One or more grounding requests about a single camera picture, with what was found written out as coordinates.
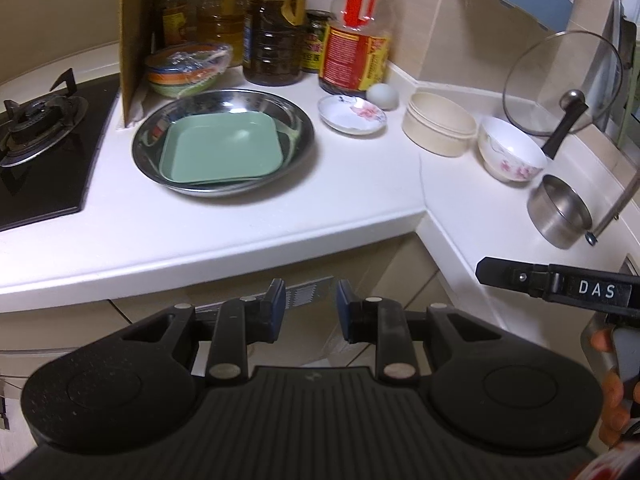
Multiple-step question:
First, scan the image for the beige cabinet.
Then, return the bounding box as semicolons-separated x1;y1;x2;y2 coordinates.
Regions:
0;232;501;411

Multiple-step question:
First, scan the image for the glass pot lid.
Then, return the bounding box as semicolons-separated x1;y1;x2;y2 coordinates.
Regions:
502;30;624;160

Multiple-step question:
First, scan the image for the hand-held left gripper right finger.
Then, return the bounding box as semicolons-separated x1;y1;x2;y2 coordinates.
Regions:
337;279;502;384

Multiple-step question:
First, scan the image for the person's right hand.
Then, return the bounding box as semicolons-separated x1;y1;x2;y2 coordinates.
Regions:
589;329;632;451

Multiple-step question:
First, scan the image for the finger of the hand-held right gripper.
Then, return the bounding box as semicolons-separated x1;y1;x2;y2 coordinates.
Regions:
475;256;553;306

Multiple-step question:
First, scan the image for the wrapped stack of colourful bowls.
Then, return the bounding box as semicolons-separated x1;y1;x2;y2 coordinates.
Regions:
145;42;234;100

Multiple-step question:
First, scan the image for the small green label jar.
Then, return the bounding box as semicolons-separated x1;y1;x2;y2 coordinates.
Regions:
300;9;337;75

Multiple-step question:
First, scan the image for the white floral bowl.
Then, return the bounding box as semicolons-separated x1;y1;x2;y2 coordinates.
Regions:
476;116;548;183

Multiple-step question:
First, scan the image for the black burner grate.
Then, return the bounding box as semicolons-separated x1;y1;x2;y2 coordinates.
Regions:
0;67;90;168

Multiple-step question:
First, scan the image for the black gas stove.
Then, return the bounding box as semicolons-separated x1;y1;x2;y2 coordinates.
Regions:
0;67;123;233

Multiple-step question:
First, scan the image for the brown sauce bottle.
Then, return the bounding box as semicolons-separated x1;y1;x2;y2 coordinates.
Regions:
157;0;195;51

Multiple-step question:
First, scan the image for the red label oil bottle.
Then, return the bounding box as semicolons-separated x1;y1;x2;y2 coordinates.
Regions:
318;0;393;98

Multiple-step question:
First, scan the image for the small floral dish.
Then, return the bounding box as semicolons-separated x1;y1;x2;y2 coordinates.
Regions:
318;94;388;137

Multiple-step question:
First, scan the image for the large dark oil bottle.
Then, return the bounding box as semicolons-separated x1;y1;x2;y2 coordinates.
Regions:
242;0;311;87

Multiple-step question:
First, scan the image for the steel bowl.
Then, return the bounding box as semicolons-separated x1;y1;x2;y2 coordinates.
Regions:
526;174;594;251

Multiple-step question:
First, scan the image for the round steel plate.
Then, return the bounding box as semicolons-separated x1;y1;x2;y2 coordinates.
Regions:
131;88;316;198

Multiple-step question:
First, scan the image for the beige bowl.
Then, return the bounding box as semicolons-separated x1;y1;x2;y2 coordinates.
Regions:
401;91;477;157

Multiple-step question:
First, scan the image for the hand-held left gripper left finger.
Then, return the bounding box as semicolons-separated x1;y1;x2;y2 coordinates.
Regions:
120;277;287;387

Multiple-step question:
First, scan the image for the pale egg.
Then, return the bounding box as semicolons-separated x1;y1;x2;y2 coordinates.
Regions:
366;83;399;111

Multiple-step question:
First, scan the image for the yellow oil bottle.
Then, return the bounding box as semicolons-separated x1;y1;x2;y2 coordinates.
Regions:
194;0;248;68

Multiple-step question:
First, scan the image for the green square plate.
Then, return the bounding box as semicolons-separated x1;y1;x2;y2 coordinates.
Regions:
158;112;283;184

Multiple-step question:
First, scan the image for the brown cardboard panel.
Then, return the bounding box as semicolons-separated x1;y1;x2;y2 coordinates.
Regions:
119;0;166;128

